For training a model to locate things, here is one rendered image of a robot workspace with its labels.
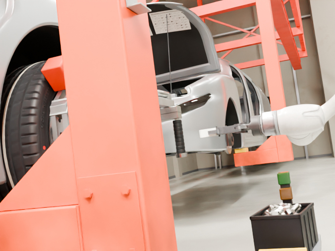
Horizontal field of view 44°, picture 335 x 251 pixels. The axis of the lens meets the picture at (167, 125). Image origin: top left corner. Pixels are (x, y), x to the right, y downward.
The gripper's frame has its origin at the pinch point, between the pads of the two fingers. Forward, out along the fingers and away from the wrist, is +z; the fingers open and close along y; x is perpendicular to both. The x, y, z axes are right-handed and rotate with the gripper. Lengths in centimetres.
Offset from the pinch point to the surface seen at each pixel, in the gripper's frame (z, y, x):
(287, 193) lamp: -26.8, -13.2, -23.9
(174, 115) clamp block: 12.0, -2.6, 8.3
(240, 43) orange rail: 118, 876, 248
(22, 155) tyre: 47, -49, -1
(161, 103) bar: 13.4, -10.6, 12.7
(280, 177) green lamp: -25.3, -13.2, -18.2
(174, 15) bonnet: 94, 277, 147
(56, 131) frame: 37, -44, 5
